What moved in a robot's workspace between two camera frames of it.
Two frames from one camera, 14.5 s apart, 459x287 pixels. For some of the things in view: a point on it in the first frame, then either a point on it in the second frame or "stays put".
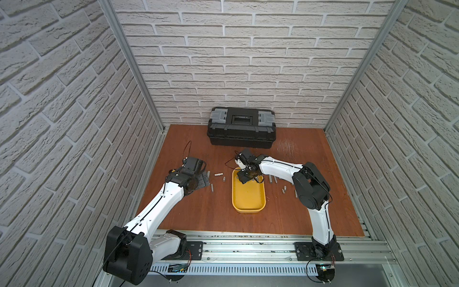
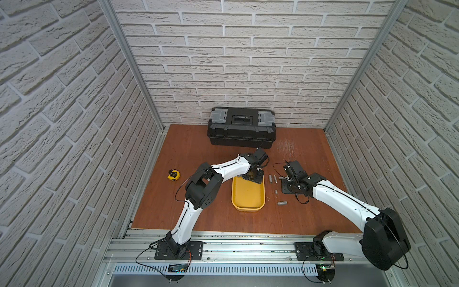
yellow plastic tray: (249, 197) stays put
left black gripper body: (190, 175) -> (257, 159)
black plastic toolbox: (242, 127) stays put
